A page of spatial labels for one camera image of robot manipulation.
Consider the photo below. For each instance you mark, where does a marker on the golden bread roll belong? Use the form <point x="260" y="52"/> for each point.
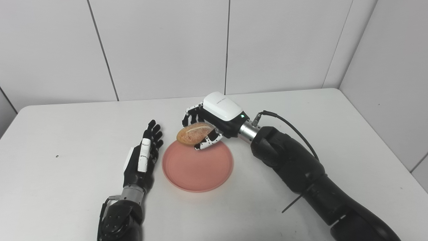
<point x="192" y="134"/>

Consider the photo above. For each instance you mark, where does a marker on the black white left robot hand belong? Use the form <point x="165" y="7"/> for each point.
<point x="133" y="172"/>

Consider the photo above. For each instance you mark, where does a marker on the pink round plate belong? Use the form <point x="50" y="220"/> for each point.
<point x="197" y="170"/>

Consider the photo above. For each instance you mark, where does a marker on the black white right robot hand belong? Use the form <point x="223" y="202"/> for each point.
<point x="222" y="107"/>

